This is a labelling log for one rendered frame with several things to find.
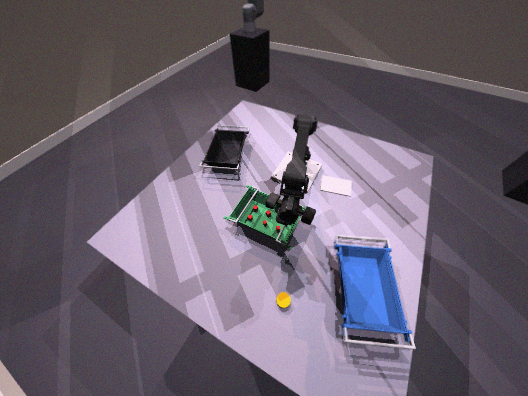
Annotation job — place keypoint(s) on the blue plastic tray with white wire bars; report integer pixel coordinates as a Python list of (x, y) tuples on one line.
[(370, 292)]

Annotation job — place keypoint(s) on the green plastic tray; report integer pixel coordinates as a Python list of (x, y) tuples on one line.
[(260, 215)]

